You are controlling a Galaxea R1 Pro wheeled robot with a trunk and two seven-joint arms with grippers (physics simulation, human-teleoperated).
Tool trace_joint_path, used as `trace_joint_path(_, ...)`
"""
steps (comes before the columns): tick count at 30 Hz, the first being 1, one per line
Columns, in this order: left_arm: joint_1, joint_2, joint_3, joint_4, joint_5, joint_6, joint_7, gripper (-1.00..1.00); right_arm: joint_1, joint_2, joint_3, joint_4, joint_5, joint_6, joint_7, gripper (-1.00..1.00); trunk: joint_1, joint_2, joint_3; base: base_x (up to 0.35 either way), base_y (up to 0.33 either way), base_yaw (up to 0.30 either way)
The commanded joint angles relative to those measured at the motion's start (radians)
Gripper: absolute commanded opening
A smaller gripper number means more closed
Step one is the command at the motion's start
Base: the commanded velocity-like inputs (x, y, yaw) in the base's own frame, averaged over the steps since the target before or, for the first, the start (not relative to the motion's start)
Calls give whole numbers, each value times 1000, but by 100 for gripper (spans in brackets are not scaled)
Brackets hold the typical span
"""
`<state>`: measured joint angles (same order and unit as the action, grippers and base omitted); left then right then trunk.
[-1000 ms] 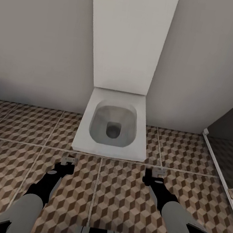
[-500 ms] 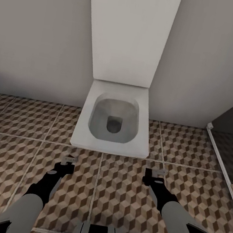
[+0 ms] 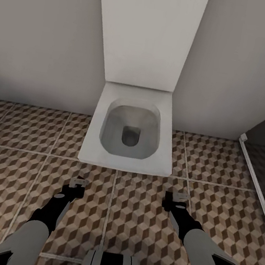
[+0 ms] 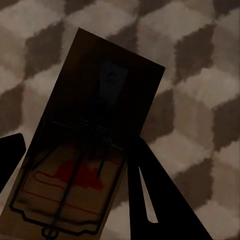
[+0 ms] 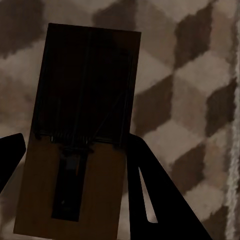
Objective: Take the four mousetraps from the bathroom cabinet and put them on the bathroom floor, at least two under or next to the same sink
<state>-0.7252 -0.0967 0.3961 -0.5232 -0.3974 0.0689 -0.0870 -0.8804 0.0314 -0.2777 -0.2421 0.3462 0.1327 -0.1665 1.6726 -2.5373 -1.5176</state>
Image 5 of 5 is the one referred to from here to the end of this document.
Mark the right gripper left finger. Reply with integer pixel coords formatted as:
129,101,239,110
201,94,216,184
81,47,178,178
0,133,26,193

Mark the mousetrap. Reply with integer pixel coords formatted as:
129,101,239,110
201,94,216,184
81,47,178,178
13,23,142,240

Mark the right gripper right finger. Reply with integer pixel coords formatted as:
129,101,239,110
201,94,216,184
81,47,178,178
126,133,212,240

